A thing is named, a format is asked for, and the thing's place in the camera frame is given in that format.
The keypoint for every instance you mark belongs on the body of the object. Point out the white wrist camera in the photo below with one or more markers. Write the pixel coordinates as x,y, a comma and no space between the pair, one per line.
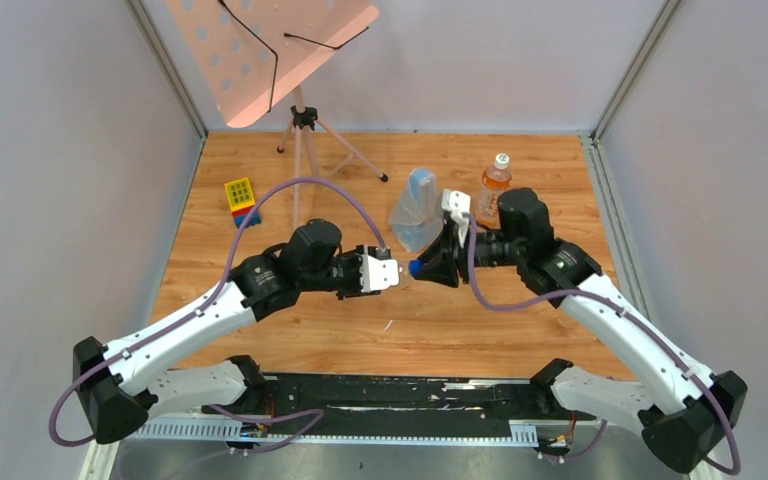
458,205
377,275

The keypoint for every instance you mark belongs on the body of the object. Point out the clear Pepsi bottle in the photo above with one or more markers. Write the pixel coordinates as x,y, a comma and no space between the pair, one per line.
404,273

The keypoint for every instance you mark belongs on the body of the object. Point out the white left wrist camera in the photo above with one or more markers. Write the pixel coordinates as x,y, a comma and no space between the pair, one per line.
377,275

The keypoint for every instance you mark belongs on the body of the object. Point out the white bottle cap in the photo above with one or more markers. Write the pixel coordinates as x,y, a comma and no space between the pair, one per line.
501,161

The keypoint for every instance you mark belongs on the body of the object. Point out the pink music stand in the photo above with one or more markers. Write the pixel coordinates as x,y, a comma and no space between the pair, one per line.
253,54

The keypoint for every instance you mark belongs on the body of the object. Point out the yellow red blue toy block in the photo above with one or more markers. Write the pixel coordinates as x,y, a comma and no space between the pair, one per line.
240,197

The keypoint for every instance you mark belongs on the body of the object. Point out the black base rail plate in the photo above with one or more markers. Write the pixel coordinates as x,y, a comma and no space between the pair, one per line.
389,406

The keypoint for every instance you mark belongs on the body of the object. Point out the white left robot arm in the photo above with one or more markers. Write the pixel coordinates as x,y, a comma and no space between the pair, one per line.
124,383

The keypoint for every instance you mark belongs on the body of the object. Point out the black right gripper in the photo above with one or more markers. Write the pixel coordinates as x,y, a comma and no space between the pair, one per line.
440,258

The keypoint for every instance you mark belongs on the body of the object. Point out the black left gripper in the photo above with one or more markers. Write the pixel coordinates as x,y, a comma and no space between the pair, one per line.
351,276

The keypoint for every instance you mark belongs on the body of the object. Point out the blue bottle cap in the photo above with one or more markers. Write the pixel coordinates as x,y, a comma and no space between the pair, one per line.
415,267

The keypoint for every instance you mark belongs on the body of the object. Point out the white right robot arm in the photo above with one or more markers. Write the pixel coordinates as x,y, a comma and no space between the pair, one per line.
678,406

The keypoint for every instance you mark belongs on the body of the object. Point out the orange tea bottle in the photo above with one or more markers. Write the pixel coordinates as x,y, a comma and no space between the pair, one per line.
494,182

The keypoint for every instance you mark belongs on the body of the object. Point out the blue item in plastic bag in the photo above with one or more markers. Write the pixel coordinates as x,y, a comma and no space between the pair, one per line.
417,219

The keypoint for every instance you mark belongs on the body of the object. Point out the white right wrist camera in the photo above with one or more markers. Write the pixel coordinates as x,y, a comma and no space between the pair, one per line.
458,205

